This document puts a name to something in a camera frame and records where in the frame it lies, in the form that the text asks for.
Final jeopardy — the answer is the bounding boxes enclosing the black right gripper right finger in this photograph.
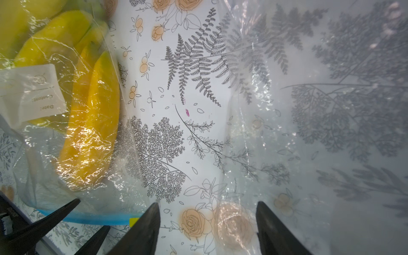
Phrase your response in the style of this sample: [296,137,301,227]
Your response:
[256,201,311,255]

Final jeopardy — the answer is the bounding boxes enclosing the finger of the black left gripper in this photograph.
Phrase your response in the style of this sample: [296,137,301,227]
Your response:
[75,226,110,255]
[1,198,80,255]

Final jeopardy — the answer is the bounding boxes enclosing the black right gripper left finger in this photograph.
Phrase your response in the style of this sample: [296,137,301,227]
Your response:
[107,203,160,255]

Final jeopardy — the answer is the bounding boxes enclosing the clear zip-top bag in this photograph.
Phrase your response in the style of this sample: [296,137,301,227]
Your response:
[1,1,149,225]
[213,1,408,255]

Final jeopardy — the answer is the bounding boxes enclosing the orange bananas in left bag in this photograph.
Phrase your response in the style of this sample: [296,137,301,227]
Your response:
[56,43,121,191]

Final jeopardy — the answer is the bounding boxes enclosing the yellow banana bunch left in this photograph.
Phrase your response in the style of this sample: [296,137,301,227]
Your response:
[1,1,110,69]

